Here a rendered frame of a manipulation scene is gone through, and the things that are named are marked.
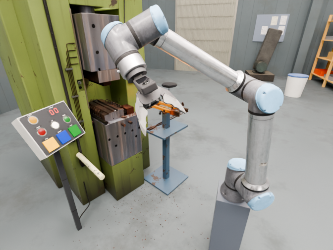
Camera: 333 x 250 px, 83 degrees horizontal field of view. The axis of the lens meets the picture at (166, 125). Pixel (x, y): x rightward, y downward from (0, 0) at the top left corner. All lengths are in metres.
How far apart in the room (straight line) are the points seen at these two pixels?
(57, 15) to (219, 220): 1.86
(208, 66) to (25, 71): 1.64
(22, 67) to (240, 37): 8.21
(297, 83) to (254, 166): 5.38
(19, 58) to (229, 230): 2.17
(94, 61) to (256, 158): 1.32
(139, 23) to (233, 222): 1.38
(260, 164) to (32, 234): 2.01
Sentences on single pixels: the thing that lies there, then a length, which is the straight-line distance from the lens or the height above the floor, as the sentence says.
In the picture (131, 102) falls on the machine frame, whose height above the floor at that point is 0.97.
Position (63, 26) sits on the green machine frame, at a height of 1.68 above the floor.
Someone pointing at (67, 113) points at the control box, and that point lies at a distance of 1.53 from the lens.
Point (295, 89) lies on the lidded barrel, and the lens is 6.41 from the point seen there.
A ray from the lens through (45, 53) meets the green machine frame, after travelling 1.67.
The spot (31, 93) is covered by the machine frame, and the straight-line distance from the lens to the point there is 2.14.
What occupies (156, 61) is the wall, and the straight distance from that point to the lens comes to 9.93.
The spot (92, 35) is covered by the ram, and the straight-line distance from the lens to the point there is 1.64.
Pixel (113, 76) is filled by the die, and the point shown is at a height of 1.31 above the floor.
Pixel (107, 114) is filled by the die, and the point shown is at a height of 0.98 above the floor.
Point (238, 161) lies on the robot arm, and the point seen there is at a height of 0.87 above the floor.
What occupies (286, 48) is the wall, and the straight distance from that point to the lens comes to 9.40.
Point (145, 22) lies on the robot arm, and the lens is 0.67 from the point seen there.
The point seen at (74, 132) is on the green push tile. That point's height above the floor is 1.00.
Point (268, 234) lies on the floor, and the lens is 2.18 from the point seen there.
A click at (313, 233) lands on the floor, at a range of 2.39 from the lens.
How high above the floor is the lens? 1.64
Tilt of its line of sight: 26 degrees down
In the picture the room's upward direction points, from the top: straight up
